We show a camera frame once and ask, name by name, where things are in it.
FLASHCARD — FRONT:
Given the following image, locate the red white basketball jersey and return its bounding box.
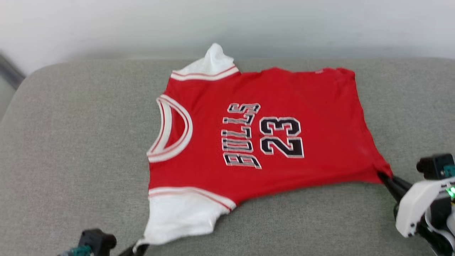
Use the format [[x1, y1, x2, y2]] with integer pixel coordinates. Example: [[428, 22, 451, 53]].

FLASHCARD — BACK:
[[134, 43, 393, 254]]

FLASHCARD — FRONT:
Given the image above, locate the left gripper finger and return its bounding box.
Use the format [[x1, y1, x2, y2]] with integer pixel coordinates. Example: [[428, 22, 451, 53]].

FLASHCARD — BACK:
[[117, 243, 149, 256]]

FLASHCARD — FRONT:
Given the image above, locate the grey wall trim strip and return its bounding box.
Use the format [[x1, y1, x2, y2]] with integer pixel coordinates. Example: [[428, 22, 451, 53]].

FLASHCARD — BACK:
[[0, 53, 26, 90]]

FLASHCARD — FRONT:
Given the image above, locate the teal camera connector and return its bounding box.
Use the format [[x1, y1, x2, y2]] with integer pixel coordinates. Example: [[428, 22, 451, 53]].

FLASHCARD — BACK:
[[59, 245, 93, 256]]

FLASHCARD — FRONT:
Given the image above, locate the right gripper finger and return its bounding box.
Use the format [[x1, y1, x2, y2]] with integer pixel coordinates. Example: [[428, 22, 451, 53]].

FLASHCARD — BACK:
[[378, 172, 401, 206], [390, 175, 414, 193]]

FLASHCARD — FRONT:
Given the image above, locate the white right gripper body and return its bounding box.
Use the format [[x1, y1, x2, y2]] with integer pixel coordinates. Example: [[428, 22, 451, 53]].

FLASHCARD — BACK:
[[395, 177, 455, 238]]

